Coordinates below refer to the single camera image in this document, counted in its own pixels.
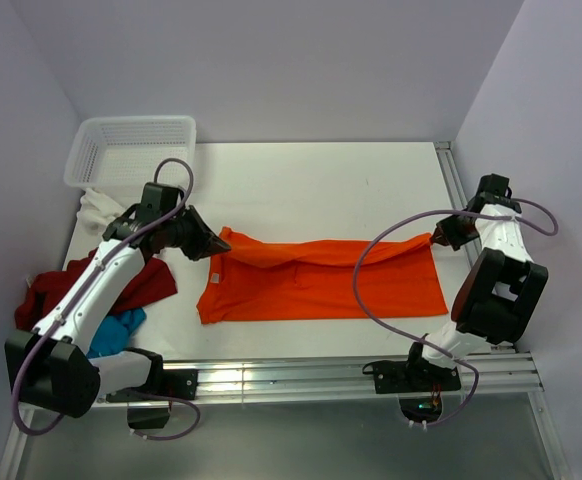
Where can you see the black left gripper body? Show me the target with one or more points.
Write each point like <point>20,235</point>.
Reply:
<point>188,233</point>

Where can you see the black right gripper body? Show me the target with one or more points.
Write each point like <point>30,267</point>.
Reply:
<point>457,230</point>

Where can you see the orange t shirt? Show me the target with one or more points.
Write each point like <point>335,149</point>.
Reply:
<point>258,281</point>

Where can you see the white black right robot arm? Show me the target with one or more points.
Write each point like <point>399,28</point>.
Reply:
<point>499,295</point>

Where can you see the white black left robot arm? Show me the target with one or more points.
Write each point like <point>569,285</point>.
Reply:
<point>48,365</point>

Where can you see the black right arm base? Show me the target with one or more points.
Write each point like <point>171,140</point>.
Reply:
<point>409,377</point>

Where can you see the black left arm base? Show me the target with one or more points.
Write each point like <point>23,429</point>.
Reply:
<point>150,411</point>

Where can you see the dark red t shirt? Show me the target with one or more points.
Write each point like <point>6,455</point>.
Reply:
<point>154,283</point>

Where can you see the white t shirt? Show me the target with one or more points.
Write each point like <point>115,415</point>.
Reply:
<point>97,210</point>

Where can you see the white plastic mesh basket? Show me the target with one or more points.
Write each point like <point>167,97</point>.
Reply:
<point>118,155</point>

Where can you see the blue t shirt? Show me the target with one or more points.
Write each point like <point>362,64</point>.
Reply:
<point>114,333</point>

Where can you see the aluminium front rail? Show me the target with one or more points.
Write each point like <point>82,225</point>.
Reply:
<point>304,380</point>

